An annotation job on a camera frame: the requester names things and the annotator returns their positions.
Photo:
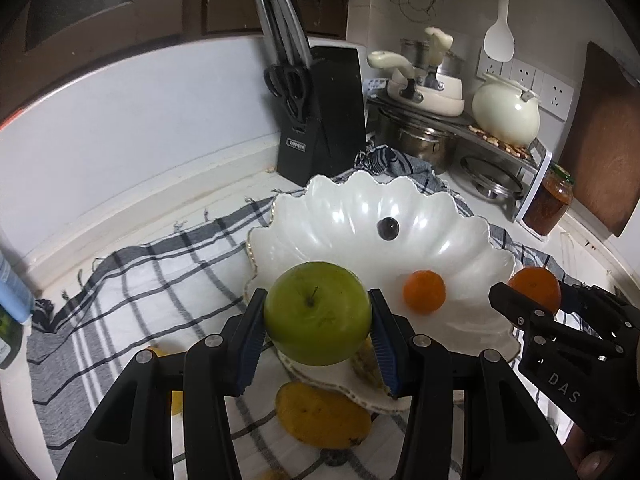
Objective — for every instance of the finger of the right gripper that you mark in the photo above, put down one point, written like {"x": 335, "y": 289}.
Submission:
{"x": 521, "y": 311}

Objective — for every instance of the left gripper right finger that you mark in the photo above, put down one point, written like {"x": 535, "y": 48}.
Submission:
{"x": 505, "y": 435}

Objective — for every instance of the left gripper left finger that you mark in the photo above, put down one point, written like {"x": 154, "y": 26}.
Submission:
{"x": 129, "y": 434}

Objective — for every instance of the large orange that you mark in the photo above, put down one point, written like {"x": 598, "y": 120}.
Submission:
{"x": 539, "y": 285}

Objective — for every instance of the small orange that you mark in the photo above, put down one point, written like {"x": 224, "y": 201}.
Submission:
{"x": 424, "y": 292}

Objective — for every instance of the small brownish banana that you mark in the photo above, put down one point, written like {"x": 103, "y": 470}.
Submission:
{"x": 365, "y": 366}

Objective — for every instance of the dark purple plum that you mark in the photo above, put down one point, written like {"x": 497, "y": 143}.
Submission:
{"x": 388, "y": 228}

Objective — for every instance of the blueberry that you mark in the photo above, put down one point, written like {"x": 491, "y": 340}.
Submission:
{"x": 334, "y": 458}

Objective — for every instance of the green apple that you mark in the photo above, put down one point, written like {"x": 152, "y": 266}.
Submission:
{"x": 317, "y": 313}

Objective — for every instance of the metal kitchen rack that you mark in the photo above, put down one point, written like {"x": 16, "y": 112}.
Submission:
{"x": 527, "y": 164}

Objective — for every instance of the checkered kitchen cloth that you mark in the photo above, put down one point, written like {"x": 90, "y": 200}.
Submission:
{"x": 167, "y": 295}

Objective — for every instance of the person's hand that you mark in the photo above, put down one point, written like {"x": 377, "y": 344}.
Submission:
{"x": 593, "y": 465}

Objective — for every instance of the white scalloped fruit bowl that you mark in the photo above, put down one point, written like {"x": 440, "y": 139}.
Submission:
{"x": 336, "y": 223}

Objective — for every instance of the jar of red sauce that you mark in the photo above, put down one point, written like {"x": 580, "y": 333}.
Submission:
{"x": 551, "y": 200}

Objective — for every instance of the glass pot lid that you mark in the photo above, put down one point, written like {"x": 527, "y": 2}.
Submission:
{"x": 491, "y": 180}

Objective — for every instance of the green dish soap bottle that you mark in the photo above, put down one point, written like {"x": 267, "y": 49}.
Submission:
{"x": 11, "y": 338}

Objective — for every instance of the wooden cutting board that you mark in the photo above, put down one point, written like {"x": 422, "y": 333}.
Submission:
{"x": 601, "y": 151}

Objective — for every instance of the yellow mango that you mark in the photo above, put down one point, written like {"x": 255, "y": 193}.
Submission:
{"x": 321, "y": 418}

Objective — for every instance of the steel pot under rack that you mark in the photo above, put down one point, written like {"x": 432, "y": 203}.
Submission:
{"x": 417, "y": 139}

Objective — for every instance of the blue pump soap bottle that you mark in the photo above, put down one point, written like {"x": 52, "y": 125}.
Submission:
{"x": 15, "y": 297}

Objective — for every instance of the cream kettle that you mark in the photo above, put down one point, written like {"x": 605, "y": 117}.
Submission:
{"x": 507, "y": 110}

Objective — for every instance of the black knife block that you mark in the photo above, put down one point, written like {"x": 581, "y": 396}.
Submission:
{"x": 334, "y": 131}

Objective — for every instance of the white rice spoon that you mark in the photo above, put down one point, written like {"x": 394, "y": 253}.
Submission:
{"x": 499, "y": 43}

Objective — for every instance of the steel pot with lid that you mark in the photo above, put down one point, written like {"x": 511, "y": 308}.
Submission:
{"x": 433, "y": 52}

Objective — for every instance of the black scissors in block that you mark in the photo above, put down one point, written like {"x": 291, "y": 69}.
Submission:
{"x": 289, "y": 84}

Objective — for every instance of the white wall socket strip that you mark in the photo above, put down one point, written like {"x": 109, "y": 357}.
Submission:
{"x": 555, "y": 96}

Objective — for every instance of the cream saucepan with handle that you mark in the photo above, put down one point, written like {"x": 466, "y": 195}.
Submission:
{"x": 427, "y": 91}

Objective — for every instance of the steel knife handles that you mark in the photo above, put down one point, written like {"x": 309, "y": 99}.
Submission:
{"x": 285, "y": 38}

